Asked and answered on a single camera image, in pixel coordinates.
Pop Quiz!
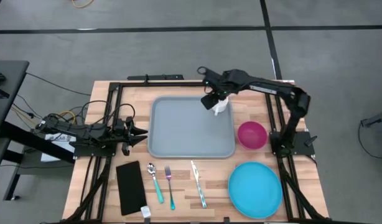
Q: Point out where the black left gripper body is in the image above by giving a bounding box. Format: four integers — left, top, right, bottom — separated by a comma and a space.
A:
114, 116, 136, 157

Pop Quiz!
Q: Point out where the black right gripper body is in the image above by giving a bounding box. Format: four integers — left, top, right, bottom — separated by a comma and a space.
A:
205, 68, 251, 98

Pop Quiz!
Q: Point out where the white ceramic mug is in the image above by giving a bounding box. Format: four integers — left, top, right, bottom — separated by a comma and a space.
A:
211, 96, 230, 117

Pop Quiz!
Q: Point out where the spoon with teal handle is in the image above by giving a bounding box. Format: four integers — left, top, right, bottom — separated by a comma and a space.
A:
146, 162, 165, 205

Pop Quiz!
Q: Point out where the fork with blue handle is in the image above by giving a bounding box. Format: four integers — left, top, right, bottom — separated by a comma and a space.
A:
164, 166, 176, 211

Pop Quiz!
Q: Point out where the black napkin with white tag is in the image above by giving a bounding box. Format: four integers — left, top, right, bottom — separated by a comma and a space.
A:
115, 160, 152, 218

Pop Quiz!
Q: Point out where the magenta plastic bowl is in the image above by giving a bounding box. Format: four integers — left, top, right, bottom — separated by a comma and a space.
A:
236, 121, 268, 151

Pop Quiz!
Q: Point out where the knife with teal white handle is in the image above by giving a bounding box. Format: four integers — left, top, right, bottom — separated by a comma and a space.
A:
190, 160, 208, 209

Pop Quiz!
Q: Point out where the blue plastic plate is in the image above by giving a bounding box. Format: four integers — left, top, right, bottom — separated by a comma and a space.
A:
228, 161, 284, 220

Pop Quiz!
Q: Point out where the grey plastic tray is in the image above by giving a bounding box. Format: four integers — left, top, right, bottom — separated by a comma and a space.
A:
147, 95, 236, 159

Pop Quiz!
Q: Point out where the black bar behind table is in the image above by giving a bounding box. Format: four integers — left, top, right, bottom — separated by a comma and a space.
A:
127, 73, 185, 82

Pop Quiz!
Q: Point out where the white paper label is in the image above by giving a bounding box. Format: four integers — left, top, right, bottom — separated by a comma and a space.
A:
40, 133, 77, 163

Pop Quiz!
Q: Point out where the black desk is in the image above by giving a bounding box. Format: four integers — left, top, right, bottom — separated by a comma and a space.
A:
0, 60, 76, 202

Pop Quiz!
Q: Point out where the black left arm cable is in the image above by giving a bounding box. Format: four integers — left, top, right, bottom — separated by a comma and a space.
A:
80, 99, 136, 125

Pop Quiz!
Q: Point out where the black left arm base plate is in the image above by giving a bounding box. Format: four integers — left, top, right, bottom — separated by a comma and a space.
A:
73, 141, 117, 158

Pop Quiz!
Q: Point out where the black aluminium table frame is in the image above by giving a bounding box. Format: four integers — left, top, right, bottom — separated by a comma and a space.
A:
65, 80, 328, 224

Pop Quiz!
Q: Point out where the yellow cable loop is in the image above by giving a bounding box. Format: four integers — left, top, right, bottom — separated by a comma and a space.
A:
58, 110, 77, 126

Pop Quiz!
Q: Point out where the thin black floor cable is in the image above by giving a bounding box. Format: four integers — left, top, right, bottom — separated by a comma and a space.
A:
25, 72, 92, 96

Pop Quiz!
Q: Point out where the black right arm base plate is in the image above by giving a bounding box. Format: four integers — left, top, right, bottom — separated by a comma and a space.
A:
269, 130, 318, 157

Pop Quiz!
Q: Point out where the yellow floor cable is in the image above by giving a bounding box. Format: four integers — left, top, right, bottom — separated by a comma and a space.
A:
71, 0, 95, 9

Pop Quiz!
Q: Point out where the black stand with cable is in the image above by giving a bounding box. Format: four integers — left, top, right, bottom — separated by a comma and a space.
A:
358, 108, 382, 181

